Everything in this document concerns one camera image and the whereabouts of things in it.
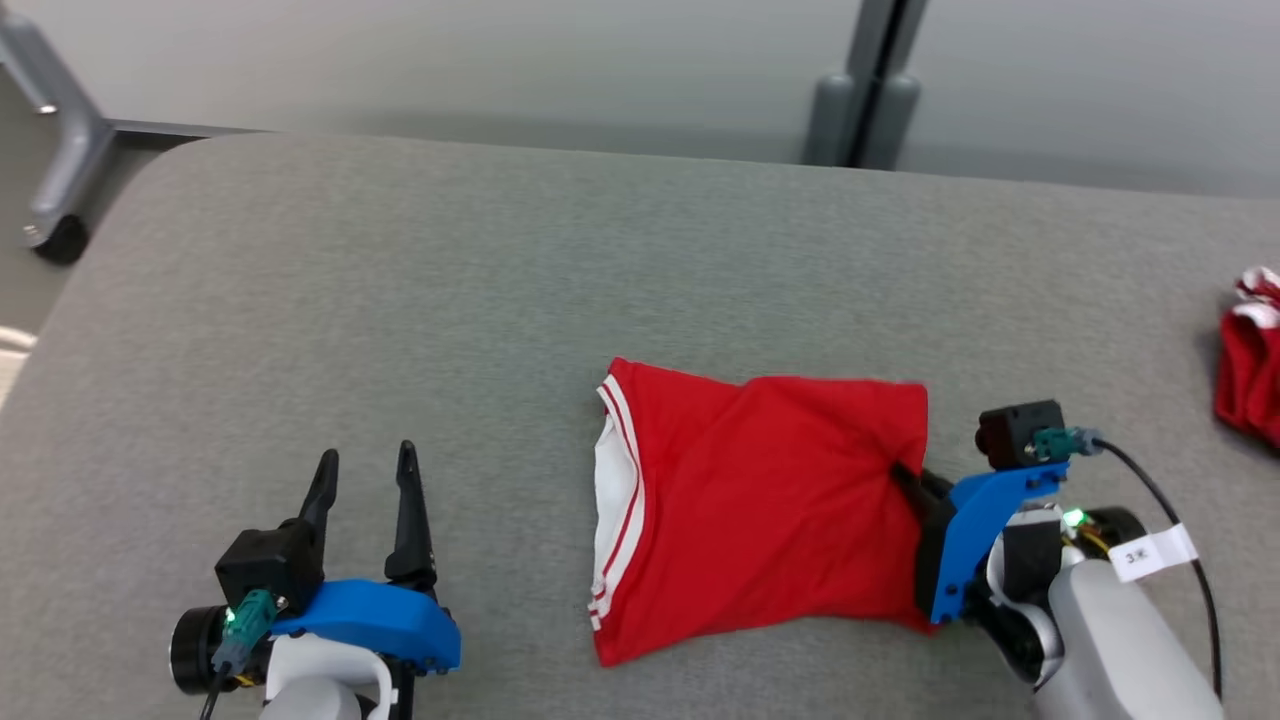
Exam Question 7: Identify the red white jersey shirt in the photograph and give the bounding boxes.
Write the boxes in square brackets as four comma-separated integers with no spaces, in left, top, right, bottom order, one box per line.
[585,357,946,668]

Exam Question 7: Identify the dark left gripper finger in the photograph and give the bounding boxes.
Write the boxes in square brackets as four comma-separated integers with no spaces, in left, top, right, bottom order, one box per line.
[384,440,440,592]
[297,448,341,548]

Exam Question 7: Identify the blue white left gripper body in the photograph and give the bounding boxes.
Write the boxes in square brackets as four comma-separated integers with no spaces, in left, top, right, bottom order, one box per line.
[168,578,464,720]

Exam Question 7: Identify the red white shorts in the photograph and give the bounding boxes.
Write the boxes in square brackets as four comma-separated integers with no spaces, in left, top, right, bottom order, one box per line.
[1215,266,1280,448]

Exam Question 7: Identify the grey partition post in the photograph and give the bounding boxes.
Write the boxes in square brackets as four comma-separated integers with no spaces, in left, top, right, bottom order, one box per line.
[803,0,931,171]

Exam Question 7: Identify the grey metal frame leg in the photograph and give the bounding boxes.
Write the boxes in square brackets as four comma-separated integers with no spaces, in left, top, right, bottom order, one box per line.
[0,5,251,251]

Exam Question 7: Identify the black caster wheel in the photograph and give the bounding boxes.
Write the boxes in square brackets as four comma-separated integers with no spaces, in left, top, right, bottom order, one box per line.
[33,215,91,266]

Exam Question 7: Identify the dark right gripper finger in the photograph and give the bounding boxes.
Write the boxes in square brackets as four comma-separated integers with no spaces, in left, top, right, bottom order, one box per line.
[888,460,953,503]

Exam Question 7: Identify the blue white right gripper body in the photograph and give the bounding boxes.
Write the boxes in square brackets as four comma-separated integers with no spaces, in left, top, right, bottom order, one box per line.
[913,461,1148,688]

